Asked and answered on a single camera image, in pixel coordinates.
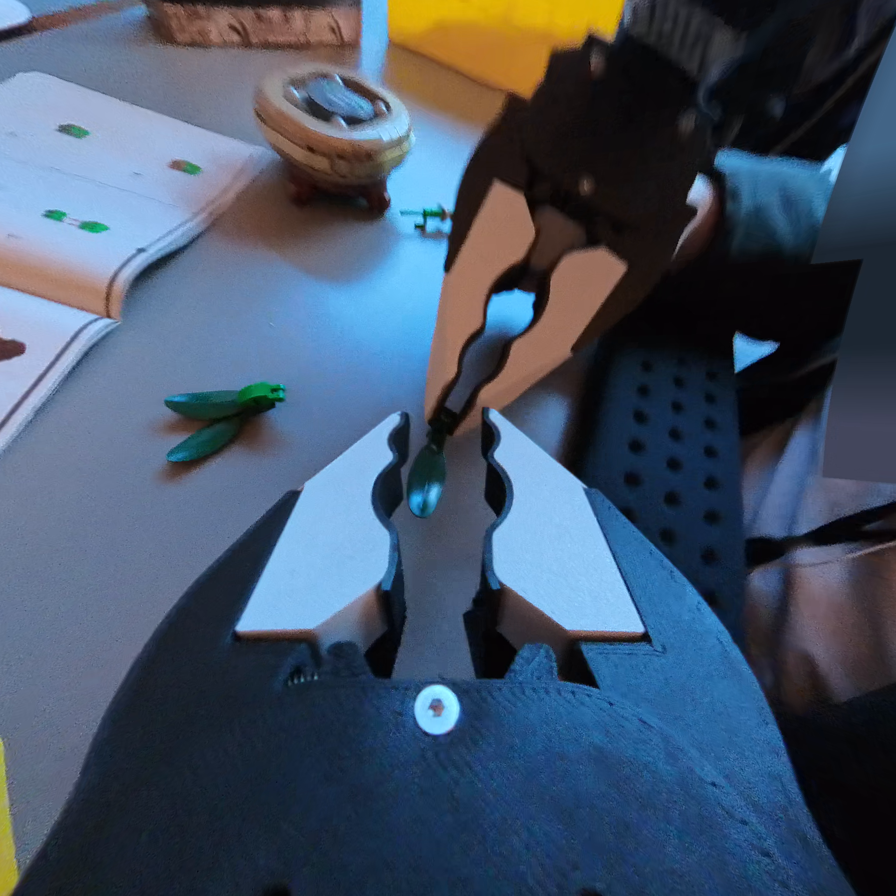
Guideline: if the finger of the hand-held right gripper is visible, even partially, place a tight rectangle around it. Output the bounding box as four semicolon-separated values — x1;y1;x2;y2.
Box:
447;249;628;436
423;178;539;422

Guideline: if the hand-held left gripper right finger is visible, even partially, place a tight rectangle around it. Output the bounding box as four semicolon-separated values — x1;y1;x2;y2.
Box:
465;408;646;660

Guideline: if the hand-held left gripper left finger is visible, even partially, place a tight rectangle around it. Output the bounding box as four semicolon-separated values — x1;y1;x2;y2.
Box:
235;412;411;657

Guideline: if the dark green toy leaf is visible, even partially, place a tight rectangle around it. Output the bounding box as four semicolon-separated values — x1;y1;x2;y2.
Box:
406;409;449;519

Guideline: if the grey desk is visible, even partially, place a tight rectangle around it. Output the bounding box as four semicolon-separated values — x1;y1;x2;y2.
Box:
0;0;603;872

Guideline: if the person's right hand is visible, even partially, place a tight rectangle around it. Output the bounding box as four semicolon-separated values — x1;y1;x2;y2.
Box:
671;174;723;273

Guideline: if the small green toy stem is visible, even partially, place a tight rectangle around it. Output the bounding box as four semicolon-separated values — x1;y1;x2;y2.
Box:
399;203;453;236

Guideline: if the yellow plastic bin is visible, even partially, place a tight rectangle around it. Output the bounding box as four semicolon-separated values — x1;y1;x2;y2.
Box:
388;0;625;97

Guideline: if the beige toy brick pot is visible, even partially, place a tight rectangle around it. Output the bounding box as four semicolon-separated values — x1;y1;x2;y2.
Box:
252;66;416;212

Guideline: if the green toy leaf cluster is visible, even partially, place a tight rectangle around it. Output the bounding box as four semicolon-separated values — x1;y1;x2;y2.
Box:
164;381;287;463

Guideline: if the person's clothed body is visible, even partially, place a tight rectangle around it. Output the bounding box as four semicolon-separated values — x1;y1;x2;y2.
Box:
616;259;896;896

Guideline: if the printed toy set box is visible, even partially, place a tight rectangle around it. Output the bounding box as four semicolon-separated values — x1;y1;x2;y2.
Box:
143;0;390;64

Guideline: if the open instruction booklet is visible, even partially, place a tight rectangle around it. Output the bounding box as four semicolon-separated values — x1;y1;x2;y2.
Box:
0;70;272;450

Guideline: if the yellow plastic object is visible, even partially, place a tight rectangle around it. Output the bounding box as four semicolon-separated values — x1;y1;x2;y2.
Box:
0;738;19;877

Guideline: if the black lanyard strap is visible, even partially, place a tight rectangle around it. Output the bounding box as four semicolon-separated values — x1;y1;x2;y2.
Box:
744;503;896;569

